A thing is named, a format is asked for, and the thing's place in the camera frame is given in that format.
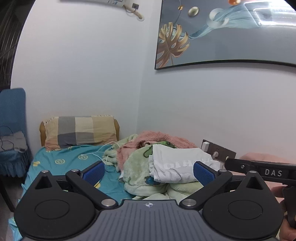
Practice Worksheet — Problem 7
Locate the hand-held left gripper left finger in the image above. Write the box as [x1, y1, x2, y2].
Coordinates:
[35, 160, 119, 210]

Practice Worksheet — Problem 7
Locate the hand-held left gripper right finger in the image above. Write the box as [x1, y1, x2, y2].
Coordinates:
[179, 160, 264, 210]

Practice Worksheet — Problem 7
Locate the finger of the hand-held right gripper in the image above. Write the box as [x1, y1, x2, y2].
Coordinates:
[224, 158, 261, 176]

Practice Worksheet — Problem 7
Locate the white t-shirt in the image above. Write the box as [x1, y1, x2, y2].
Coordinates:
[148, 144, 221, 183]

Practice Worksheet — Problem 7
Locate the person's right hand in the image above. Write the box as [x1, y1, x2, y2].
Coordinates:
[270, 185, 296, 241]

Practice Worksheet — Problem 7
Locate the grey socket panel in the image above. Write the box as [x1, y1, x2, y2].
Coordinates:
[201, 139, 237, 163]

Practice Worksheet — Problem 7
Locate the teal printed bed sheet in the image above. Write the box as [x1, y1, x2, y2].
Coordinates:
[8, 144, 139, 241]

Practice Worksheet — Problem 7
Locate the green cartoon fleece blanket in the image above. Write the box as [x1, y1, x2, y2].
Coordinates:
[102, 134, 208, 201]

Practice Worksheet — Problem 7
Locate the checkered pillow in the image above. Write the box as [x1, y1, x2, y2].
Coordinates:
[44, 115, 118, 149]

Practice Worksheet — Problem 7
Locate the pink fleece blanket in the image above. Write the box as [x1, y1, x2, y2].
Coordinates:
[116, 131, 197, 172]

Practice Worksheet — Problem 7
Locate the yellow-brown pillow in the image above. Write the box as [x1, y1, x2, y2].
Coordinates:
[39, 118, 121, 147]

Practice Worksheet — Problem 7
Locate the grey cloth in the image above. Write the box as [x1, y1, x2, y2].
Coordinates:
[0, 131, 28, 152]

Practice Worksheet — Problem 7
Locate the blue covered chair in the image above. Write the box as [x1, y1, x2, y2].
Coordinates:
[0, 88, 33, 212]

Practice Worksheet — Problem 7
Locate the white charging cable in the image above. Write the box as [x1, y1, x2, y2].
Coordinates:
[81, 141, 122, 173]

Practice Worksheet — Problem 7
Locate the framed wall painting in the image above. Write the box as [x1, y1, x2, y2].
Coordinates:
[154, 0, 296, 71]

